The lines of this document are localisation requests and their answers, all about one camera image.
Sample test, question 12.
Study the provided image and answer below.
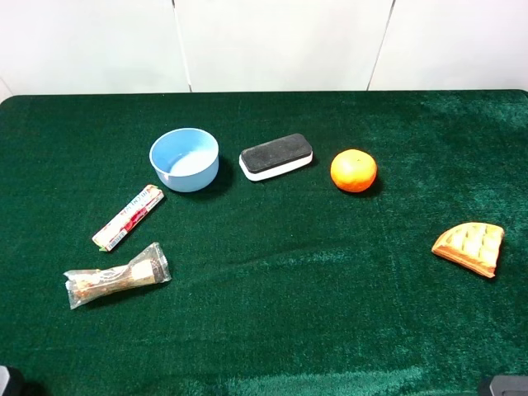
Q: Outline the orange mandarin fruit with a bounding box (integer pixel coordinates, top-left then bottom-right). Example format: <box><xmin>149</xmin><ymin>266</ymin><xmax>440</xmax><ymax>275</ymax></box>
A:
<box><xmin>330</xmin><ymin>149</ymin><xmax>377</xmax><ymax>193</ymax></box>

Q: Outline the dark grey object bottom right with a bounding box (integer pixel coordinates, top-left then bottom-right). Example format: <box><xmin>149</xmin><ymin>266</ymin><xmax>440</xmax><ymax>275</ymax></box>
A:
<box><xmin>478</xmin><ymin>375</ymin><xmax>528</xmax><ymax>396</ymax></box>

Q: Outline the black and white eraser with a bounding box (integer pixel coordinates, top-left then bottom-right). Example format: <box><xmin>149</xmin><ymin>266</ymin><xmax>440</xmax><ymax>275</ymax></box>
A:
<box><xmin>238</xmin><ymin>133</ymin><xmax>314</xmax><ymax>182</ymax></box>

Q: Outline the light blue plastic bowl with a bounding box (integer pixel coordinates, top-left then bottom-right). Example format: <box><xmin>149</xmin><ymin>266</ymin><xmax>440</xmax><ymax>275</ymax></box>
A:
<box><xmin>149</xmin><ymin>128</ymin><xmax>219</xmax><ymax>193</ymax></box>

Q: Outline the white red candy stick pack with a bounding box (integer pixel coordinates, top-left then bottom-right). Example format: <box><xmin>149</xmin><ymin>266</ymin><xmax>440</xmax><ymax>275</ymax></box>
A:
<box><xmin>92</xmin><ymin>184</ymin><xmax>164</xmax><ymax>252</ymax></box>

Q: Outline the clear wrapped snack bar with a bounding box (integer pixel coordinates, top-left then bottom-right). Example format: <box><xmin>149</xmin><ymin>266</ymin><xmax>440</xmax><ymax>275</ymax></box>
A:
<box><xmin>64</xmin><ymin>243</ymin><xmax>172</xmax><ymax>309</ymax></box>

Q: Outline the waffle wedge piece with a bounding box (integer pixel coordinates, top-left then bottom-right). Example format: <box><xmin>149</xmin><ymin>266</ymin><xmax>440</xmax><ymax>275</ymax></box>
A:
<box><xmin>431</xmin><ymin>222</ymin><xmax>505</xmax><ymax>278</ymax></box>

